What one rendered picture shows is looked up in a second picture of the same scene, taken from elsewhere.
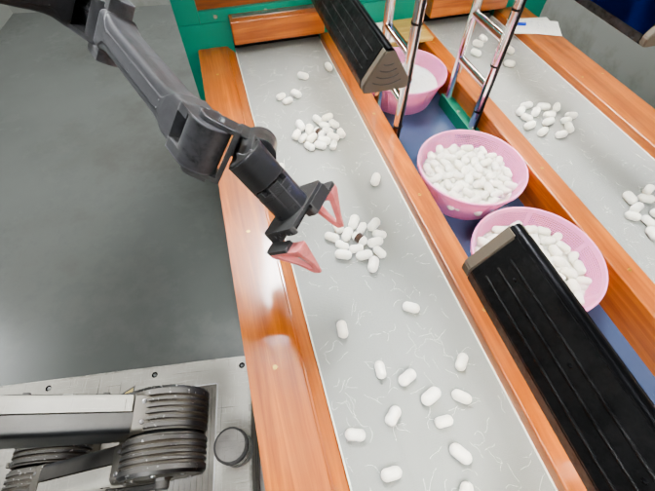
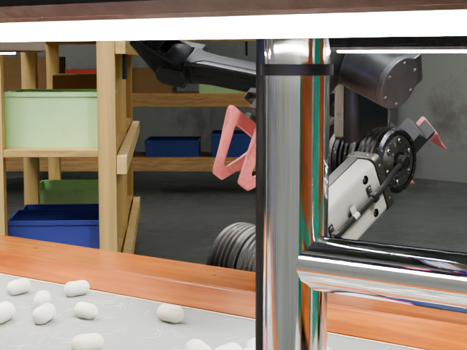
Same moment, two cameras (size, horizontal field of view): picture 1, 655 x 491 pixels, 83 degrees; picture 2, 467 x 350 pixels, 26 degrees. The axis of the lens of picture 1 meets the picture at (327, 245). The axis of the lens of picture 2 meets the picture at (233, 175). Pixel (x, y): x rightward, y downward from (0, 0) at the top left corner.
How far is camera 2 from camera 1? 140 cm
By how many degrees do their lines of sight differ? 110
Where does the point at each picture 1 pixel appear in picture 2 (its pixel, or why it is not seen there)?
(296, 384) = (174, 275)
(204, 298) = not seen: outside the picture
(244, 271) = not seen: hidden behind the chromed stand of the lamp
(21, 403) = (353, 171)
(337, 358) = (151, 312)
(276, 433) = (158, 263)
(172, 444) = (238, 232)
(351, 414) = (93, 299)
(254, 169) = not seen: hidden behind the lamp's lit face
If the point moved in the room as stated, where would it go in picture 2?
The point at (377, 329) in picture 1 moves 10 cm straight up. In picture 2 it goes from (121, 332) to (119, 241)
